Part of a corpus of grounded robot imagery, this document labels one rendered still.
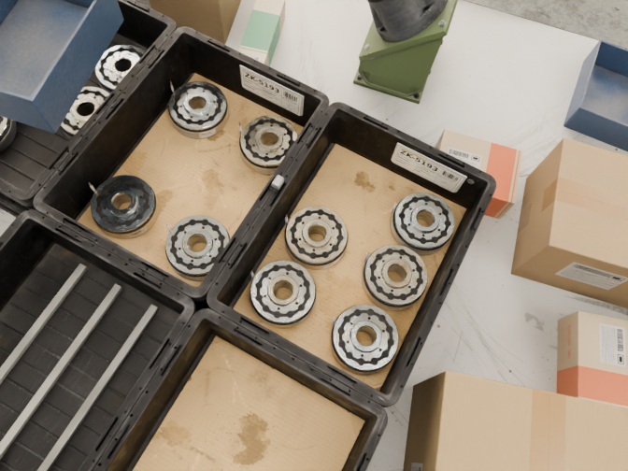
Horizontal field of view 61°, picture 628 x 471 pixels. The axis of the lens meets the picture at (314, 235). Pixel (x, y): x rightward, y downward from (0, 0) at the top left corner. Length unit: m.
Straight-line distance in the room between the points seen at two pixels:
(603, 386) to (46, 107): 0.93
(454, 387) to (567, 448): 0.17
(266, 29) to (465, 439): 0.89
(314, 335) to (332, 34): 0.73
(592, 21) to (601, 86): 1.26
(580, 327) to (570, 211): 0.20
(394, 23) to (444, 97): 0.24
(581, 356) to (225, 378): 0.60
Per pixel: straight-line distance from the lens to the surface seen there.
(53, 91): 0.74
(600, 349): 1.05
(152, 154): 0.99
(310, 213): 0.88
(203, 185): 0.94
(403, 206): 0.91
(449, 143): 1.10
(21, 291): 0.96
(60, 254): 0.95
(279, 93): 0.96
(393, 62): 1.15
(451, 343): 1.03
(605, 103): 1.39
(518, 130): 1.26
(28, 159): 1.05
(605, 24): 2.67
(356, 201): 0.93
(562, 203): 1.01
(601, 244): 1.01
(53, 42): 0.85
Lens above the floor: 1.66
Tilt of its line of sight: 68 degrees down
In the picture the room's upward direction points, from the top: 9 degrees clockwise
